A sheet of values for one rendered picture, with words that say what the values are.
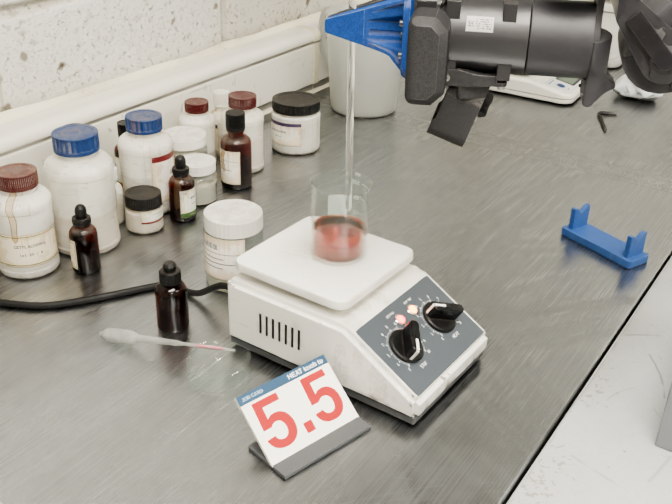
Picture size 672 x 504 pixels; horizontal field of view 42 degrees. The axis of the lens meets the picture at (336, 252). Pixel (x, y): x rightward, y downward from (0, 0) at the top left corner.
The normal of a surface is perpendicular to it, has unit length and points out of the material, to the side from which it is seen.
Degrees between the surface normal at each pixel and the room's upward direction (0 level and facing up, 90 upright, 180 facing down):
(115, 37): 90
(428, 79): 90
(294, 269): 0
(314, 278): 0
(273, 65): 90
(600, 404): 0
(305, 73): 90
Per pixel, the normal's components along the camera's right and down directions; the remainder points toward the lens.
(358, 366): -0.58, 0.37
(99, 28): 0.84, 0.29
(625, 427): 0.04, -0.88
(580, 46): -0.18, 0.39
